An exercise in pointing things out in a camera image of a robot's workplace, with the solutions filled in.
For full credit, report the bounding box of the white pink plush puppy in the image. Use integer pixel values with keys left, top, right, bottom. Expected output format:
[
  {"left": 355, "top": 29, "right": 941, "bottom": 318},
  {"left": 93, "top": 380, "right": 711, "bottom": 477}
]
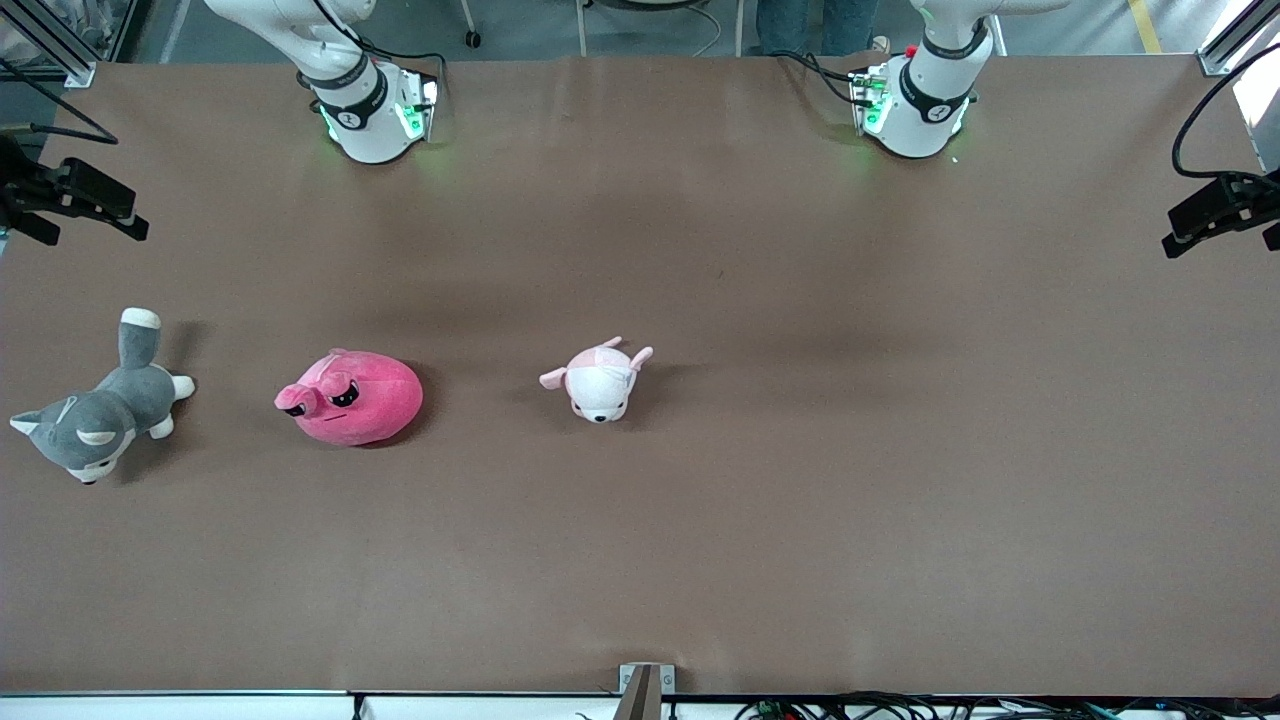
[{"left": 539, "top": 336, "right": 655, "bottom": 424}]

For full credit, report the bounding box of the metal table edge bracket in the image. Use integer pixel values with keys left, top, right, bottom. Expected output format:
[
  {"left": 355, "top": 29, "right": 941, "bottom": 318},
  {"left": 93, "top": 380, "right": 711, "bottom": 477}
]
[{"left": 618, "top": 663, "right": 677, "bottom": 720}]

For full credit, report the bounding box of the black base cable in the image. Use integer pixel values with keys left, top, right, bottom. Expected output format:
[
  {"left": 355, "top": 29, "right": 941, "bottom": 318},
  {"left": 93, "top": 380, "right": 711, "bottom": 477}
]
[
  {"left": 775, "top": 50, "right": 871, "bottom": 109},
  {"left": 355, "top": 38, "right": 451, "bottom": 91}
]

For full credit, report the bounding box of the aluminium frame post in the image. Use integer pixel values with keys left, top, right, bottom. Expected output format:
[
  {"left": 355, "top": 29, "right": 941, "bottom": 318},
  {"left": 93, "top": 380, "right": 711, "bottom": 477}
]
[
  {"left": 1198, "top": 0, "right": 1280, "bottom": 76},
  {"left": 0, "top": 0, "right": 98, "bottom": 89}
]

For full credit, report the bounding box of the white metal stand frame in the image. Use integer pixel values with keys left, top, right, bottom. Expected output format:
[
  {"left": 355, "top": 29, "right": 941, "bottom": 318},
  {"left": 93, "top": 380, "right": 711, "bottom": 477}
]
[{"left": 575, "top": 0, "right": 746, "bottom": 58}]

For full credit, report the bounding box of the person in blue jeans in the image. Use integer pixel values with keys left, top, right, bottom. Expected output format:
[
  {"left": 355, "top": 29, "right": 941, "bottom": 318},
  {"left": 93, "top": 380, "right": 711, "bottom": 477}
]
[{"left": 755, "top": 0, "right": 891, "bottom": 56}]

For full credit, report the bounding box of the black cable tangle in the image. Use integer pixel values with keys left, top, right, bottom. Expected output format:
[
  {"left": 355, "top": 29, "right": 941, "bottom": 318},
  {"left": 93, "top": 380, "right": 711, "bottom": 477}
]
[{"left": 735, "top": 690, "right": 1280, "bottom": 720}]

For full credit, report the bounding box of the black right base cable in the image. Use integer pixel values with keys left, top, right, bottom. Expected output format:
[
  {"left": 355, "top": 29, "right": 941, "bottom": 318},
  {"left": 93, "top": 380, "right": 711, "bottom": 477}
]
[{"left": 355, "top": 38, "right": 451, "bottom": 91}]

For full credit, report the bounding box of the black left base cable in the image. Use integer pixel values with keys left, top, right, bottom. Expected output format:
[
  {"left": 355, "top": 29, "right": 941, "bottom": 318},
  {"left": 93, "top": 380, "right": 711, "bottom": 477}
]
[{"left": 775, "top": 50, "right": 871, "bottom": 109}]

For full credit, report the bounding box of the round pink plush toy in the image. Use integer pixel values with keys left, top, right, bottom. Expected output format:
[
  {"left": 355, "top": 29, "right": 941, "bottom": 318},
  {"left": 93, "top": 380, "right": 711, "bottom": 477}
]
[{"left": 274, "top": 349, "right": 424, "bottom": 448}]

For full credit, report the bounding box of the grey husky plush toy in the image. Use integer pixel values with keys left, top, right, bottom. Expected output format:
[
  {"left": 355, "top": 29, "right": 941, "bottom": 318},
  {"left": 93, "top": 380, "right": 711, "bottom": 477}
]
[{"left": 10, "top": 307, "right": 197, "bottom": 486}]

